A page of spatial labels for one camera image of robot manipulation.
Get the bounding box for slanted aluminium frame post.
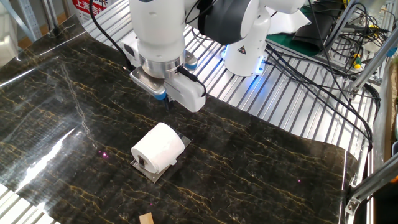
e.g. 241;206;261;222
346;30;398;100

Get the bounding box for metal paper roll holder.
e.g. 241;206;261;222
129;133;193;184

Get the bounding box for dark marble pattern mat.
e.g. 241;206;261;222
0;14;358;224

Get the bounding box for black cable bundle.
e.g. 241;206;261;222
264;0;382;152

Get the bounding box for small wooden block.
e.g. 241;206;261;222
139;212;155;224

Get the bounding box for red white sign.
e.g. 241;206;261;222
72;0;108;24

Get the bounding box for white plastic sheet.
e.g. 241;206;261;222
267;12;312;35

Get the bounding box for long black camera cable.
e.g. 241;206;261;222
89;0;136;72

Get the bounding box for short black plug cable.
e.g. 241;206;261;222
177;65;208;97

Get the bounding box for aluminium frame bar with bracket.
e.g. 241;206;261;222
345;155;398;216

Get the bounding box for green table mat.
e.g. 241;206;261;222
267;6;321;57

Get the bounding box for grey perforated shelf rail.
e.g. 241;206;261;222
0;0;43;43

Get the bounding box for white toilet paper roll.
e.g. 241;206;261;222
130;122;186;174

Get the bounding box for yellow green screwdriver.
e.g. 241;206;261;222
351;52;363;70

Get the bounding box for black bag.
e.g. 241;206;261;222
292;2;340;52

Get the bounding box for white box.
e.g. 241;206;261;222
0;6;19;68

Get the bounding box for silver wrist camera blue cap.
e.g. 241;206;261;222
129;65;167;101

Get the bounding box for tangled black cables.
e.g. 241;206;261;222
337;2;391;74

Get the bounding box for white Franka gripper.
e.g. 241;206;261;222
121;33;207;114

